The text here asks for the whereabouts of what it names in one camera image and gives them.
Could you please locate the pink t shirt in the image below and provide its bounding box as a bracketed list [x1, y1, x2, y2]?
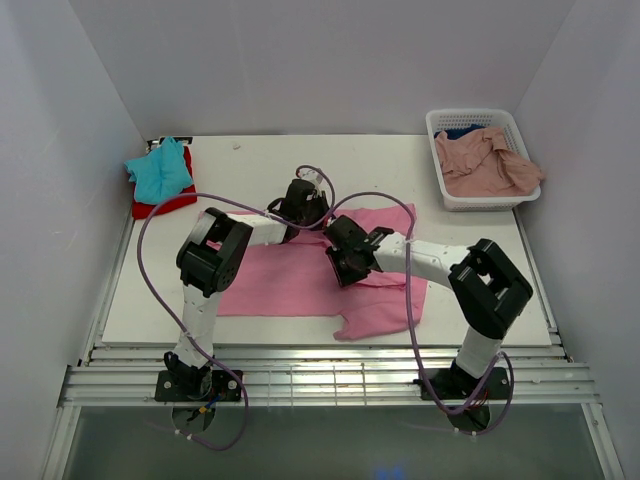
[218, 231, 427, 344]

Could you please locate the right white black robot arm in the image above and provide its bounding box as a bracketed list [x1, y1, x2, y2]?
[324, 215, 533, 397]

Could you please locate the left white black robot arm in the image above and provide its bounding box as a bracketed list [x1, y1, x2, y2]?
[159, 170, 329, 400]

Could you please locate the teal folded t shirt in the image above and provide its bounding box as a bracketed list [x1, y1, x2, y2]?
[124, 137, 194, 205]

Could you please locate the beige t shirt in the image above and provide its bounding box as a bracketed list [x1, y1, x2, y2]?
[435, 127, 544, 198]

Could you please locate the blue t shirt in basket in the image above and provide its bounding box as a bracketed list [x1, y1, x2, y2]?
[433, 124, 483, 140]

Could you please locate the white plastic basket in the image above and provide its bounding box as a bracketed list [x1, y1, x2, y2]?
[425, 108, 544, 211]

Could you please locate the red folded t shirt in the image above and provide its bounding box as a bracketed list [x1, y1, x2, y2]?
[131, 146, 197, 220]

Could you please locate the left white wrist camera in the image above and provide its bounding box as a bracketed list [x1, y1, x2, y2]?
[296, 168, 324, 190]

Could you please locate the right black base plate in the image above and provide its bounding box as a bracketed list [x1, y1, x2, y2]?
[426, 367, 511, 401]

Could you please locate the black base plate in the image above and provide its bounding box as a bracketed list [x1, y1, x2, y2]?
[154, 370, 242, 403]
[426, 367, 511, 401]

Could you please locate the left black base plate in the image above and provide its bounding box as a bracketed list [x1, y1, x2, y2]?
[154, 370, 242, 403]

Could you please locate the aluminium frame rail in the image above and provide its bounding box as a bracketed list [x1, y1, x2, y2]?
[59, 345, 600, 407]

